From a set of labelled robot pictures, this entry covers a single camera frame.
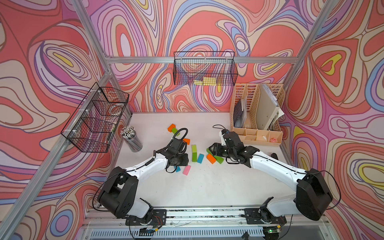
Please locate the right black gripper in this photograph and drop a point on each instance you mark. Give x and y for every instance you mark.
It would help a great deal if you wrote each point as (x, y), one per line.
(215, 152)

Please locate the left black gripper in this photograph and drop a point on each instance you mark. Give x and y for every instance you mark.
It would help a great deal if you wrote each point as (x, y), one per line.
(186, 160)

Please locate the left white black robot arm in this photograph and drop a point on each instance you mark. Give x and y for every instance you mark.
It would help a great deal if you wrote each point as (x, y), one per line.
(118, 192)

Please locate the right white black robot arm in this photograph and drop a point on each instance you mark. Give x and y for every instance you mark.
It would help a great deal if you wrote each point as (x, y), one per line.
(312, 195)

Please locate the orange block right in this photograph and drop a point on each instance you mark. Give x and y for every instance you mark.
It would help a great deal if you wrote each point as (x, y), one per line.
(211, 159)

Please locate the orange block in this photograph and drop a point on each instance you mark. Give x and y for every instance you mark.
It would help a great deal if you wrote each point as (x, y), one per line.
(172, 126)
(187, 141)
(211, 159)

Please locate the orange block middle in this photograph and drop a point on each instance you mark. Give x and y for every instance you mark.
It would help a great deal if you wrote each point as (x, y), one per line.
(187, 141)

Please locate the pink block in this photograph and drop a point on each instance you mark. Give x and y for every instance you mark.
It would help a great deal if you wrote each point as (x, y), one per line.
(187, 170)

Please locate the orange block far back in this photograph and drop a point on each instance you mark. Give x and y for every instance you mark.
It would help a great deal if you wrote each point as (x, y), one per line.
(172, 126)

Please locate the dark tablet in organizer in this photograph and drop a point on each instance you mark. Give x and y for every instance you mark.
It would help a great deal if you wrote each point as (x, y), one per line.
(240, 114)

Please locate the grey stapler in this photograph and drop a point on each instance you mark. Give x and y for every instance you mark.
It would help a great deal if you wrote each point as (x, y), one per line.
(274, 156)

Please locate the white folder in organizer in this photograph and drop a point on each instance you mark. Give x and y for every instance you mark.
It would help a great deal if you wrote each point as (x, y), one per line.
(270, 105)

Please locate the yellow sticky notes pad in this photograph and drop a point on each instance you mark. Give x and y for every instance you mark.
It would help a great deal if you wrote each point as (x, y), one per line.
(206, 81)

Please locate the aluminium front rail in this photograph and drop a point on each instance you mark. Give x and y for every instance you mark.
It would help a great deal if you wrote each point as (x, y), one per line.
(231, 216)

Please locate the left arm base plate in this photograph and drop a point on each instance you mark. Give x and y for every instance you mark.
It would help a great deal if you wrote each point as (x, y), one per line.
(155, 218)

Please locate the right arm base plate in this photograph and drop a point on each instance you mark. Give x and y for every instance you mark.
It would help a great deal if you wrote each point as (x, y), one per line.
(257, 216)

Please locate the black wire basket back wall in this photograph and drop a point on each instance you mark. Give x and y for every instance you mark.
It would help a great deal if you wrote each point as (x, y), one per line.
(194, 65)

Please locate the black wire basket wall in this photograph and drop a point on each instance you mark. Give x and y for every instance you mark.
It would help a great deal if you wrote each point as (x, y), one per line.
(91, 128)
(194, 65)

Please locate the black wire basket left wall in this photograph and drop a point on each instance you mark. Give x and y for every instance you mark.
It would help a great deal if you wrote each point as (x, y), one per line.
(91, 128)

